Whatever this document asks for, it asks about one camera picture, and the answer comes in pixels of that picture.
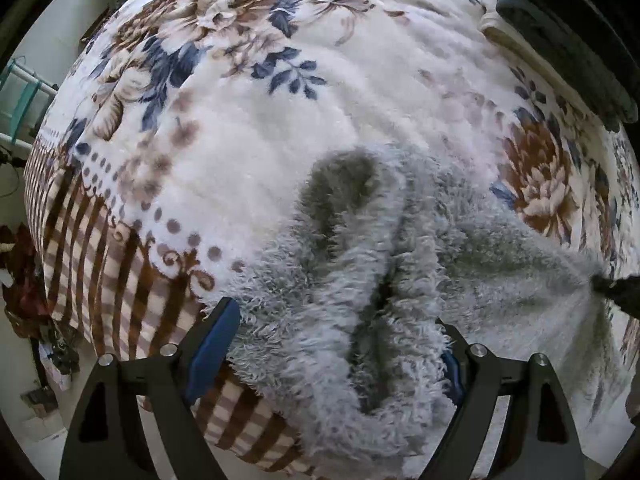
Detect dark red cloth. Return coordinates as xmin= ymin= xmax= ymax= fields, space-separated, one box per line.
xmin=0 ymin=225 xmax=51 ymax=341

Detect teal drying rack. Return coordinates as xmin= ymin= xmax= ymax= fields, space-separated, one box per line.
xmin=0 ymin=58 xmax=58 ymax=148

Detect floral printed blanket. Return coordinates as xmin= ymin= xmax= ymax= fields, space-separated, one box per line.
xmin=22 ymin=0 xmax=640 ymax=476

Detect grey fluffy pants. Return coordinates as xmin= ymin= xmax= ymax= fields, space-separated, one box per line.
xmin=200 ymin=142 xmax=626 ymax=461

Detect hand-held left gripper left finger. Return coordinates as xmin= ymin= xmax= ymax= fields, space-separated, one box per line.
xmin=59 ymin=296 xmax=242 ymax=480

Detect dark teal plush blanket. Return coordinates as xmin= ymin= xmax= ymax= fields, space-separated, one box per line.
xmin=492 ymin=0 xmax=640 ymax=133

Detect beige bed sheet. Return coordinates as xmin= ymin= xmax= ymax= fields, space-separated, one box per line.
xmin=478 ymin=9 xmax=532 ymax=68

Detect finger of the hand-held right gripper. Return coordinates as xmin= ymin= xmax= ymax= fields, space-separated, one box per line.
xmin=590 ymin=272 xmax=640 ymax=319

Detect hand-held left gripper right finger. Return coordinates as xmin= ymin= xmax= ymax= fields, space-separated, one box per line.
xmin=420 ymin=317 xmax=586 ymax=480

